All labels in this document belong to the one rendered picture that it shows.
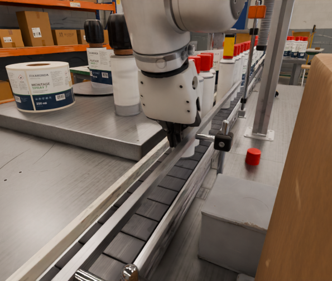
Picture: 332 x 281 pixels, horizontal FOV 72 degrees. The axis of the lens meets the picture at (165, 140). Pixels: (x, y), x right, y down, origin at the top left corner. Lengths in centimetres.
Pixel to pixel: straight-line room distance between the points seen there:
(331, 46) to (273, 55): 751
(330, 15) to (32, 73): 789
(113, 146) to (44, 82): 37
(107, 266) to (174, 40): 29
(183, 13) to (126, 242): 29
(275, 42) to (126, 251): 63
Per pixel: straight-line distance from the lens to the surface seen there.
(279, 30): 74
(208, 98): 56
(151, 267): 36
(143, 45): 32
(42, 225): 47
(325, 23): 825
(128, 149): 59
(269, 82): 75
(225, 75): 82
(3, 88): 432
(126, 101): 75
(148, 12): 30
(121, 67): 73
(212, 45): 111
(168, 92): 36
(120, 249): 33
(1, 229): 50
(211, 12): 26
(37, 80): 88
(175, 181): 43
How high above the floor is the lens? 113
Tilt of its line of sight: 26 degrees down
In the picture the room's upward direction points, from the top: straight up
